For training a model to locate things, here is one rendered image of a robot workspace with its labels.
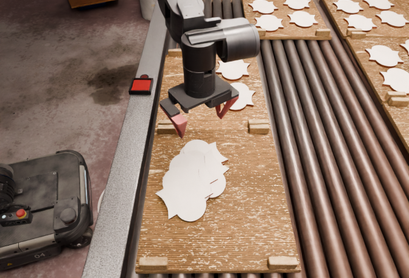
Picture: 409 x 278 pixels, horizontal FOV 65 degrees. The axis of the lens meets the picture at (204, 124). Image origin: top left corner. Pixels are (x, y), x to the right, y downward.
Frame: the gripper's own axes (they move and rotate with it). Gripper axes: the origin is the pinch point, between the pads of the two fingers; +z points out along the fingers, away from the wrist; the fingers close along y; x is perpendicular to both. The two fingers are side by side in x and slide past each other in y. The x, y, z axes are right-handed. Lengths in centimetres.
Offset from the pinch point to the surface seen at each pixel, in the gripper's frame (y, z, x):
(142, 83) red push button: 8, 23, 49
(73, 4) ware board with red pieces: 48, 103, 314
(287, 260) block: 3.7, 20.5, -25.9
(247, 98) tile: 31.2, 21.9, 19.6
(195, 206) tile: -5.0, 20.9, -4.5
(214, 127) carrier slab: 15.4, 22.9, 15.8
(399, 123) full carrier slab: 63, 23, -15
